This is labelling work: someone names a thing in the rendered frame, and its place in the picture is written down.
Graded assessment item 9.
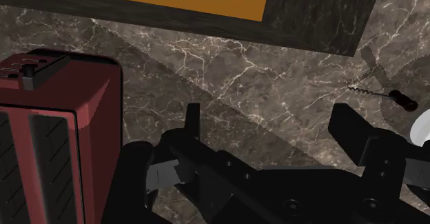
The black handled corkscrew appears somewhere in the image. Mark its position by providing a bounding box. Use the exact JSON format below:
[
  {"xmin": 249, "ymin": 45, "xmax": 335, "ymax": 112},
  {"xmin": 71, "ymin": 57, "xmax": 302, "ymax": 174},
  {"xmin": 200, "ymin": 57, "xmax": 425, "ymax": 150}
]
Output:
[{"xmin": 345, "ymin": 84, "xmax": 419, "ymax": 112}]

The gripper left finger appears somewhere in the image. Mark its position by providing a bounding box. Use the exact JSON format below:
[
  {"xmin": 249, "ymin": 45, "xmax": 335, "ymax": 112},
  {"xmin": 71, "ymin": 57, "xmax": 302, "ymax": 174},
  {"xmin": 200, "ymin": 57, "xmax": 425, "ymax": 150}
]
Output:
[{"xmin": 101, "ymin": 103, "xmax": 270, "ymax": 224}]

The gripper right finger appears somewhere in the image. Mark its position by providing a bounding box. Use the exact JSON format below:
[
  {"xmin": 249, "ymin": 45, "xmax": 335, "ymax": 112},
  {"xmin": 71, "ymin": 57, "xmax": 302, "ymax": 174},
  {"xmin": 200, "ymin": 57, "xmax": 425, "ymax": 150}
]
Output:
[{"xmin": 328, "ymin": 103, "xmax": 430, "ymax": 224}]

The white cup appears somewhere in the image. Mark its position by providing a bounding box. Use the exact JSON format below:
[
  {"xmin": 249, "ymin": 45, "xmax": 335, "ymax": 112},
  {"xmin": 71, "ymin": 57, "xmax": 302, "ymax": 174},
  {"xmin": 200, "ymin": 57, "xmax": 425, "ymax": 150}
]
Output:
[{"xmin": 409, "ymin": 109, "xmax": 430, "ymax": 147}]

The red toaster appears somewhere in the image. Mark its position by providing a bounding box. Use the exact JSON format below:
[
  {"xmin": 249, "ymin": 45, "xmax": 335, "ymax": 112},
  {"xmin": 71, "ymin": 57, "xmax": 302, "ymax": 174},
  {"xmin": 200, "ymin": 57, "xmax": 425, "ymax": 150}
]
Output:
[{"xmin": 0, "ymin": 48, "xmax": 124, "ymax": 224}]

